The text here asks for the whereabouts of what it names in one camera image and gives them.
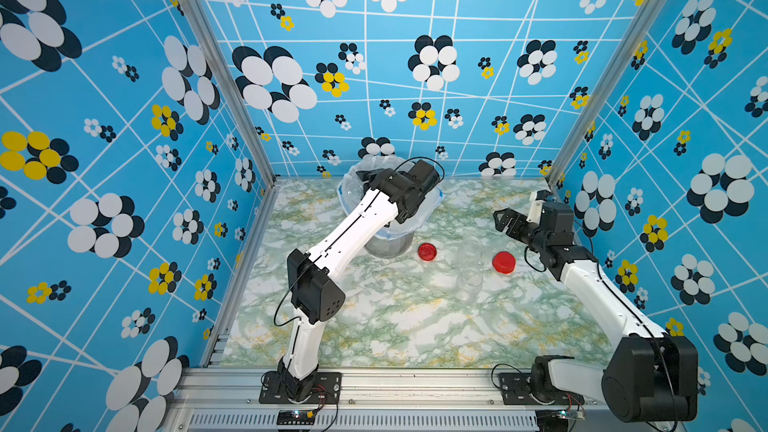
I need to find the clear jar large red lid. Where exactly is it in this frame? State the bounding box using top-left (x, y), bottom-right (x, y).
top-left (456, 269), bottom-right (483, 303)

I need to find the small red jar lid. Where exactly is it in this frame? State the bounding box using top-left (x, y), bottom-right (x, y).
top-left (417, 243), bottom-right (437, 262)

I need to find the clear jar of mung beans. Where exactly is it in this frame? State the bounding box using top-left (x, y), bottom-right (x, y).
top-left (462, 238), bottom-right (486, 271)

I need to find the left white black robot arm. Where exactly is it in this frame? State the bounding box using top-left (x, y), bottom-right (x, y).
top-left (277, 156), bottom-right (445, 403)

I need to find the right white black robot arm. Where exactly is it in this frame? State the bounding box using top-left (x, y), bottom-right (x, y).
top-left (493, 198), bottom-right (699, 424)

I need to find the right green circuit board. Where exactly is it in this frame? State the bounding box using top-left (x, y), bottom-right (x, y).
top-left (536, 410), bottom-right (585, 432)

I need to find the green circuit board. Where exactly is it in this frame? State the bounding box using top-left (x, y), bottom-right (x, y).
top-left (276, 409), bottom-right (317, 428)
top-left (536, 410), bottom-right (585, 432)

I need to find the left green circuit board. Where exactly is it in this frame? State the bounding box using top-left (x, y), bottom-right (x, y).
top-left (276, 409), bottom-right (317, 428)

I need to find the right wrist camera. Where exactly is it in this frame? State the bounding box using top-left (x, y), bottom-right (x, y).
top-left (527, 190), bottom-right (553, 224)

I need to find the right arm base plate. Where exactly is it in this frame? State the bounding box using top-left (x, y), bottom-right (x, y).
top-left (495, 372), bottom-right (584, 408)

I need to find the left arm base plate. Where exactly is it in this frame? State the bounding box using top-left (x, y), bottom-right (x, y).
top-left (258, 371), bottom-right (343, 405)

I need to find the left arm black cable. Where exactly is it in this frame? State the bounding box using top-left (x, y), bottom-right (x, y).
top-left (272, 157), bottom-right (446, 328)

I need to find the aluminium front frame rail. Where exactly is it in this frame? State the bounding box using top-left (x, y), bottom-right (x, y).
top-left (161, 368), bottom-right (686, 431)

